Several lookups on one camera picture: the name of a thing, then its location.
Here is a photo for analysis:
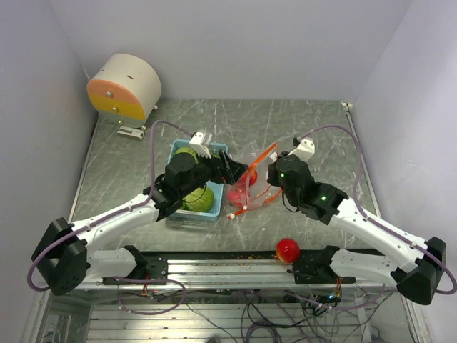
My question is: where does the aluminium frame rail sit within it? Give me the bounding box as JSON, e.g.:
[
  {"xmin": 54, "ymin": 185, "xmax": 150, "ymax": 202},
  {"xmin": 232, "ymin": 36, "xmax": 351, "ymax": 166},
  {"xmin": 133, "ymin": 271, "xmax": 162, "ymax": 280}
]
[{"xmin": 44, "ymin": 255, "xmax": 411, "ymax": 291}]

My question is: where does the clear orange-zip bag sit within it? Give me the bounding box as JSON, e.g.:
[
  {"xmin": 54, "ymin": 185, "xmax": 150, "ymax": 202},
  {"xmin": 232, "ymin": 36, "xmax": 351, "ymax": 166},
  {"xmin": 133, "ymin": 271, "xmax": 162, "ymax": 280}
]
[{"xmin": 226, "ymin": 141, "xmax": 282, "ymax": 220}]

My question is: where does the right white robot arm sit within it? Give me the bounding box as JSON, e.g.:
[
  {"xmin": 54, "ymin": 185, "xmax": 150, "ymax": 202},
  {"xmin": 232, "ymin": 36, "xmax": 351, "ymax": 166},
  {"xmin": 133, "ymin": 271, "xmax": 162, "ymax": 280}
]
[{"xmin": 267, "ymin": 155, "xmax": 446, "ymax": 305}]

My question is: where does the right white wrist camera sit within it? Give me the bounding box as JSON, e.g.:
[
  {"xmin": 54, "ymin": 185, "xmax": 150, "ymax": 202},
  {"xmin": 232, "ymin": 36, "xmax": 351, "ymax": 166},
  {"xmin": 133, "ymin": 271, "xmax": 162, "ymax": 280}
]
[{"xmin": 287, "ymin": 137, "xmax": 316, "ymax": 162}]

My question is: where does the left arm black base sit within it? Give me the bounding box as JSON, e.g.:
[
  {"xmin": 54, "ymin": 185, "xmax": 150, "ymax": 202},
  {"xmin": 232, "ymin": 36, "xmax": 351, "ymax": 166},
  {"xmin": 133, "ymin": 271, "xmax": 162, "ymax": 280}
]
[{"xmin": 102, "ymin": 245, "xmax": 168, "ymax": 286}]

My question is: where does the large green cabbage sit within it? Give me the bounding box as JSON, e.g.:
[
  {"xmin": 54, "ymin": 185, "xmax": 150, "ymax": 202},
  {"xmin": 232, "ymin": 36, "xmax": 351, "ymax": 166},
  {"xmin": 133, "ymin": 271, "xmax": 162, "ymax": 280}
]
[
  {"xmin": 174, "ymin": 146, "xmax": 196, "ymax": 157},
  {"xmin": 181, "ymin": 186, "xmax": 214, "ymax": 212}
]

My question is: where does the white corner bracket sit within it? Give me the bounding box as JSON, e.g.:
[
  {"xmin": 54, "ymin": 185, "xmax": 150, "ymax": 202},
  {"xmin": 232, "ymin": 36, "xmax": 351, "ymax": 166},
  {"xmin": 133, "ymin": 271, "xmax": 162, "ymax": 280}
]
[{"xmin": 341, "ymin": 101, "xmax": 353, "ymax": 112}]

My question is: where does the round cream drawer box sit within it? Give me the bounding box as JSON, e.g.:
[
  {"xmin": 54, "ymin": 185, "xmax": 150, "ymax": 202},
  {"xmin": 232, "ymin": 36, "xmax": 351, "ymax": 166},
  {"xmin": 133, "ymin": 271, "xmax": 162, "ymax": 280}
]
[{"xmin": 86, "ymin": 53, "xmax": 162, "ymax": 129}]

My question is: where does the white slotted plastic block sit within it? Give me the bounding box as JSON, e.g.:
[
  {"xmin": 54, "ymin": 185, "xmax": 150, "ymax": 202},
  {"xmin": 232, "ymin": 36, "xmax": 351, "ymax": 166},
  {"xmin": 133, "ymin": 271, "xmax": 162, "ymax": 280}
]
[{"xmin": 117, "ymin": 126, "xmax": 144, "ymax": 141}]

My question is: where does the red yellow apple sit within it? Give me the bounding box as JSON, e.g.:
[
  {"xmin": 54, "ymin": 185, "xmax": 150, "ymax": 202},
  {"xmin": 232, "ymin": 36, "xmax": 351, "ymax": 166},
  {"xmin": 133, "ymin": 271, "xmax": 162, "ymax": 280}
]
[{"xmin": 243, "ymin": 170, "xmax": 258, "ymax": 187}]

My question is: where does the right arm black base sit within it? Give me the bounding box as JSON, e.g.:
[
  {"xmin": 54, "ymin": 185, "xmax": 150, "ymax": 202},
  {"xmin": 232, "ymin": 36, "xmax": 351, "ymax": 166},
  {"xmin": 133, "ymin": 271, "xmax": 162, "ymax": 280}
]
[{"xmin": 286, "ymin": 245, "xmax": 341, "ymax": 284}]

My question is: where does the purple cable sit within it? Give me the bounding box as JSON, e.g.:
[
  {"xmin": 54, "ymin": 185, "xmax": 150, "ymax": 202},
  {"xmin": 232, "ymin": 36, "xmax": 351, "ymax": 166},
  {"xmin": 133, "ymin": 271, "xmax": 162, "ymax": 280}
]
[
  {"xmin": 27, "ymin": 120, "xmax": 194, "ymax": 289},
  {"xmin": 292, "ymin": 124, "xmax": 457, "ymax": 312}
]

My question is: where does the light blue plastic basket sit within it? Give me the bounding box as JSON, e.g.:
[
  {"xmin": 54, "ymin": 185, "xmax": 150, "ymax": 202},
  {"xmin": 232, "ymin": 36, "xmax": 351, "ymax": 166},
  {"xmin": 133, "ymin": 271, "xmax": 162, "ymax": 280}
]
[{"xmin": 168, "ymin": 139, "xmax": 224, "ymax": 221}]

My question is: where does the red tomato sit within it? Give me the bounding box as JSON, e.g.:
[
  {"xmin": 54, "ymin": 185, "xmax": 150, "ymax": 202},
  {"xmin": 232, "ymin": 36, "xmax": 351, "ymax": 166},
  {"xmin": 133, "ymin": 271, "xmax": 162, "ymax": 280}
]
[{"xmin": 227, "ymin": 188, "xmax": 250, "ymax": 208}]

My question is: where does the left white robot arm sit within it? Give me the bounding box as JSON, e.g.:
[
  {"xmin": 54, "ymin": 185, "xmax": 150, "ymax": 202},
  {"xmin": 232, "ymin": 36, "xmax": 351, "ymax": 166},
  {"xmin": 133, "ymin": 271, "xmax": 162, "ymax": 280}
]
[{"xmin": 27, "ymin": 150, "xmax": 248, "ymax": 296}]

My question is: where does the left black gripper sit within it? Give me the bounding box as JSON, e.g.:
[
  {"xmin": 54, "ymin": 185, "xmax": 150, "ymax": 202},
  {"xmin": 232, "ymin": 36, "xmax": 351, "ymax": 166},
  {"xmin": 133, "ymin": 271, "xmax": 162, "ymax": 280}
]
[{"xmin": 179, "ymin": 146, "xmax": 248, "ymax": 198}]

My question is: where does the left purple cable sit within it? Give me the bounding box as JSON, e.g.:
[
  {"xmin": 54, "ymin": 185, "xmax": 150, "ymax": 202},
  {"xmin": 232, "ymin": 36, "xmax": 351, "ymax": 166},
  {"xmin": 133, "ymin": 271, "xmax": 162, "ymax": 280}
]
[{"xmin": 27, "ymin": 120, "xmax": 194, "ymax": 289}]

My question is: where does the red pomegranate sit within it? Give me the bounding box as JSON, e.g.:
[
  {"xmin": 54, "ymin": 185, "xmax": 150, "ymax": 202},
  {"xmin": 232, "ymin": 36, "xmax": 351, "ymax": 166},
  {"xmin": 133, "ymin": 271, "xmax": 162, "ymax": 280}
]
[{"xmin": 276, "ymin": 238, "xmax": 301, "ymax": 264}]

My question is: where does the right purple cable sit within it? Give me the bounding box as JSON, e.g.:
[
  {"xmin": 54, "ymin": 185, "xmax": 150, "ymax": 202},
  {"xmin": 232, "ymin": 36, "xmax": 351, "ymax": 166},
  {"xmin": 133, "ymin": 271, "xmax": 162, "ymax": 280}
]
[{"xmin": 292, "ymin": 124, "xmax": 457, "ymax": 312}]

